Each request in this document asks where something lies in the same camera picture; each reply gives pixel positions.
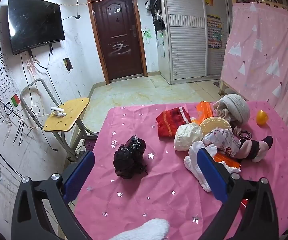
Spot beige round bumpy disc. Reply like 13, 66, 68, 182
199, 116, 232, 135

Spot wall mounted black television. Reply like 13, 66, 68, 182
8, 0, 65, 55

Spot orange box upper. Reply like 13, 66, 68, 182
191, 101, 213, 125

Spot white slatted wardrobe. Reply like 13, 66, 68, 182
156, 0, 232, 85

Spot black and white sock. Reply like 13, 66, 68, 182
233, 135, 273, 163

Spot pink star tablecloth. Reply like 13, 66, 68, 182
75, 101, 288, 239

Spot beige knit hat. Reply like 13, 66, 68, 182
212, 94, 251, 125

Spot white gloved left hand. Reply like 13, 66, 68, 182
110, 218, 169, 240

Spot pink tree print curtain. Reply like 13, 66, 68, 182
221, 3, 288, 127

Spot orange box lower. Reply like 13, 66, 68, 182
213, 152, 241, 168

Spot black bags hanging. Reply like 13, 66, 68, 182
145, 0, 165, 31

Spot colourful wall chart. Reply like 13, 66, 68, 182
207, 15, 222, 49

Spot dark brown door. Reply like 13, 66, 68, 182
87, 0, 147, 85

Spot yellow wooden chair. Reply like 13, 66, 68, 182
20, 79, 98, 160

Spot orange box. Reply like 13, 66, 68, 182
213, 152, 241, 168
191, 101, 213, 125

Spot black plastic bag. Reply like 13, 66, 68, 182
113, 135, 147, 179

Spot black cable bundle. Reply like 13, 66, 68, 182
233, 126, 253, 140

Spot white device on chair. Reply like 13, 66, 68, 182
51, 107, 66, 116

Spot orange plastic half shell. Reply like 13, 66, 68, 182
256, 110, 268, 126

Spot red cloth with white trim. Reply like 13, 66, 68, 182
156, 106, 191, 138

